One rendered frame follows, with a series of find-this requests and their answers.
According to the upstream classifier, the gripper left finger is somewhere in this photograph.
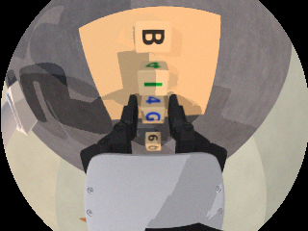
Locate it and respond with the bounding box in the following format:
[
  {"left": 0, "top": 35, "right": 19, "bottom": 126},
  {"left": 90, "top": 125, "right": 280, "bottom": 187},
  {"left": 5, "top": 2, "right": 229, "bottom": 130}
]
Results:
[{"left": 80, "top": 94, "right": 139, "bottom": 173}]

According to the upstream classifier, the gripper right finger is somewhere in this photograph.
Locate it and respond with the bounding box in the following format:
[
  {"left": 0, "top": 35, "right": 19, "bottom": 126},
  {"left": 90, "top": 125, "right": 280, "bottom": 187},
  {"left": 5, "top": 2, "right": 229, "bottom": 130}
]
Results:
[{"left": 167, "top": 94, "right": 227, "bottom": 173}]

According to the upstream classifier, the orange flat mat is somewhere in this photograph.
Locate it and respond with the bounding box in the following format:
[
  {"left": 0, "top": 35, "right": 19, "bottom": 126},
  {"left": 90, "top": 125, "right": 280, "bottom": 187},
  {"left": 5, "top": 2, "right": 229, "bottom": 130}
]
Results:
[{"left": 79, "top": 7, "right": 220, "bottom": 119}]

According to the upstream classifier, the tan block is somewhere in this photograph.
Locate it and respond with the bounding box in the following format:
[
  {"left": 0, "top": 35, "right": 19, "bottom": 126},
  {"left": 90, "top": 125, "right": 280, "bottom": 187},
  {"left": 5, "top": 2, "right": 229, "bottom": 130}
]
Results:
[
  {"left": 138, "top": 61, "right": 169, "bottom": 95},
  {"left": 141, "top": 95, "right": 166, "bottom": 123},
  {"left": 135, "top": 21, "right": 172, "bottom": 53},
  {"left": 145, "top": 132, "right": 161, "bottom": 150}
]

